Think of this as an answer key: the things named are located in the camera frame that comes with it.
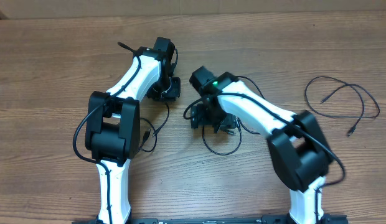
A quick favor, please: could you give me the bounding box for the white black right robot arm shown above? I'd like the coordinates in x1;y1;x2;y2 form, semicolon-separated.
189;67;333;223

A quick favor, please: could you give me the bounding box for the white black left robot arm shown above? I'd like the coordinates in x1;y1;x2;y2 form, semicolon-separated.
82;37;181;223

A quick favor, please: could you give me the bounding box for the thin black separated cable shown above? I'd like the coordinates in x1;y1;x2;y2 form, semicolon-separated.
304;75;381;138

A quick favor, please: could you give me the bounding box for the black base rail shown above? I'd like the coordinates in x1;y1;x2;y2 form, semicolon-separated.
72;214;349;224

